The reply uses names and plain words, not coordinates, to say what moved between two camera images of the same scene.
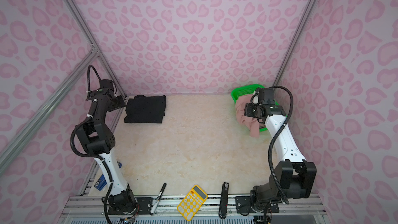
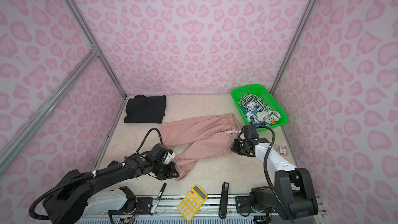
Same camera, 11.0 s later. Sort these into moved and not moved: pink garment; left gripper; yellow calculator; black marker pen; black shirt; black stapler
Moved: left gripper; pink garment
Not moved: black shirt; black marker pen; black stapler; yellow calculator
